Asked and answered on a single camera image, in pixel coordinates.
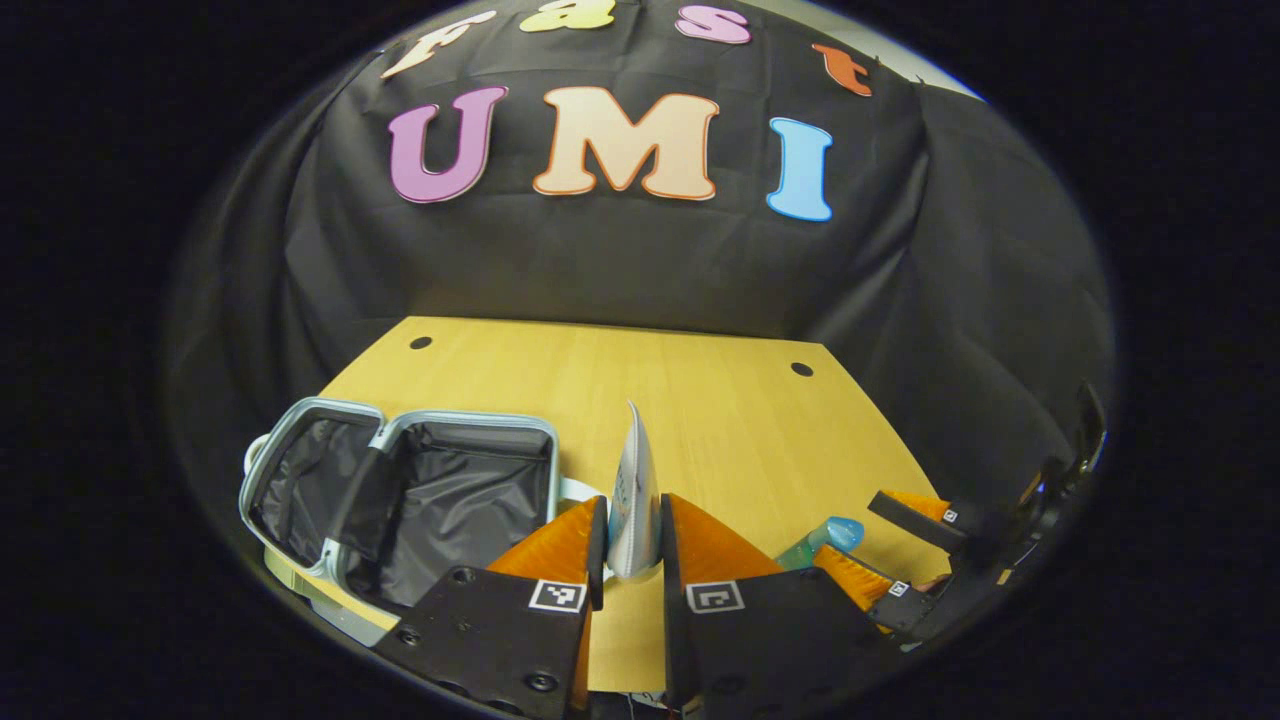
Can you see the white sachet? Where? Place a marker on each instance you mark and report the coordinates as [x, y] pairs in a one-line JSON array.
[[635, 500]]

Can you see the teal bottle with blue cap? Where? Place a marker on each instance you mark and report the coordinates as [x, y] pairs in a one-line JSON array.
[[840, 532]]

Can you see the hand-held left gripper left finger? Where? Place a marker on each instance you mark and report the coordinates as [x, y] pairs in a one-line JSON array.
[[598, 550]]

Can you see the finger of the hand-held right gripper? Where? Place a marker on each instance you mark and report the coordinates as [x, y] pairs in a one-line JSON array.
[[905, 515], [860, 580]]

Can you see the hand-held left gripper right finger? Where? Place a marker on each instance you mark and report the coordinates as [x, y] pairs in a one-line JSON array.
[[668, 600]]

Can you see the black backdrop cloth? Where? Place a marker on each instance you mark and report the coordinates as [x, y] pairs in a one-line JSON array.
[[600, 260]]

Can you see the light blue suitcase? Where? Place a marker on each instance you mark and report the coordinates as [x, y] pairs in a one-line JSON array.
[[450, 500]]

